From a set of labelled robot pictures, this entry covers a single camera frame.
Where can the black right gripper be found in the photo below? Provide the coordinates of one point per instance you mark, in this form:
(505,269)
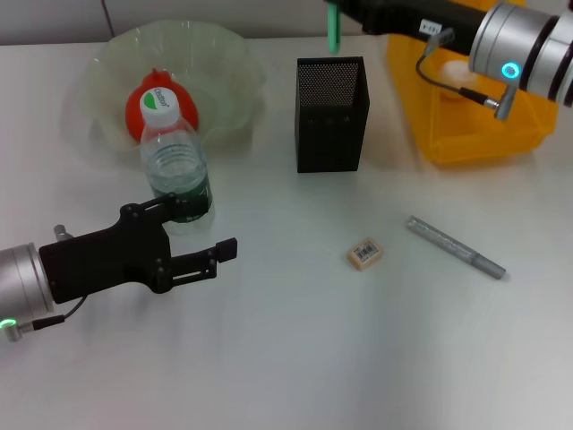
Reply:
(403,15)

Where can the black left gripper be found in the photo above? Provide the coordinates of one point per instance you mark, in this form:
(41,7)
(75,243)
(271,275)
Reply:
(103,264)

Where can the green white-tipped swab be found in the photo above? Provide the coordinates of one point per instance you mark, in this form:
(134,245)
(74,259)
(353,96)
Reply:
(334,31)

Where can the clear water bottle green label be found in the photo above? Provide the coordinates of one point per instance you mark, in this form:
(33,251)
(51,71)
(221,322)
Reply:
(174,161)

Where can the white paper ball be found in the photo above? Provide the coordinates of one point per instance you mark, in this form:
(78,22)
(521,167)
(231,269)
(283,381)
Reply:
(454,74)

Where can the orange knitted toy fruit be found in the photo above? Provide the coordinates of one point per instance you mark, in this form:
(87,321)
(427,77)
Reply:
(134,112)

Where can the beige eraser with barcode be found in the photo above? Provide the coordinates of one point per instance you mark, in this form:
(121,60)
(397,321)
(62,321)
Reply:
(365,254)

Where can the silver marker pen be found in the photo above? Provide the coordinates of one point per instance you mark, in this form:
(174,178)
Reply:
(456,247)

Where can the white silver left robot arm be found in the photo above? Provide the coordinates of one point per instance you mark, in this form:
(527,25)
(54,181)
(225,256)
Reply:
(22,286)

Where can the black mesh pen holder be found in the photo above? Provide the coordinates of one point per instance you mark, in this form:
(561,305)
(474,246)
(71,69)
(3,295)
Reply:
(329,134)

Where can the translucent green plastic fruit bowl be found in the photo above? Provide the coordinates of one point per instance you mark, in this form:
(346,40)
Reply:
(224,76)

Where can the yellow plastic bin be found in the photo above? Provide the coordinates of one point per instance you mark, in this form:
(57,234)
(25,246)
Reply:
(483,130)

